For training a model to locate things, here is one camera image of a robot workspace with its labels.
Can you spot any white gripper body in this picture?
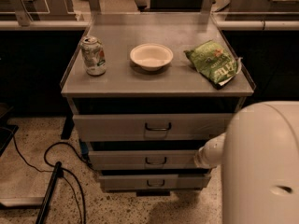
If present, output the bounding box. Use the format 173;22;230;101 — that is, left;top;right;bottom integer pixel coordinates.
193;147;210;169

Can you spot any grey drawer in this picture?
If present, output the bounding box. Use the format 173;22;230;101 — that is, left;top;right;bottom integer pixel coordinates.
73;113;233;142
99;174;211;191
89;150;196;170

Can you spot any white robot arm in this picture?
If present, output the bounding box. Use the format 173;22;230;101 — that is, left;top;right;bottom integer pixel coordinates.
194;101;299;224

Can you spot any grey bottom drawer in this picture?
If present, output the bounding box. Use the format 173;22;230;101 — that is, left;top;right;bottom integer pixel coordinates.
99;174;211;191

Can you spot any grey metal drawer cabinet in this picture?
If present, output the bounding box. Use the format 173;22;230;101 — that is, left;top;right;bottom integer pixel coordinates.
59;12;256;198

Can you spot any grey top drawer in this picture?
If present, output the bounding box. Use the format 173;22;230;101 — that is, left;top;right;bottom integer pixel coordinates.
73;113;233;142

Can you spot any green chip bag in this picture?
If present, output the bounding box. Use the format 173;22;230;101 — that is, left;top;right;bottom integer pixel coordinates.
184;40;241;89

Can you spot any white paper bowl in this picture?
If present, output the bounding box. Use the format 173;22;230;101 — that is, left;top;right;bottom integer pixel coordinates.
130;43;174;71

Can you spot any crushed white soda can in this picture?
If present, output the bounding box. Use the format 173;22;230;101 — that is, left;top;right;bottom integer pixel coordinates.
80;35;107;76

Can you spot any black power strip bar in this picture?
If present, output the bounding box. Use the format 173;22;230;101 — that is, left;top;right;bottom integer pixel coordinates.
36;161;62;224

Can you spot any white horizontal rail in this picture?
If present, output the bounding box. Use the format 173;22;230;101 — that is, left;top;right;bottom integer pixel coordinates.
0;21;299;31

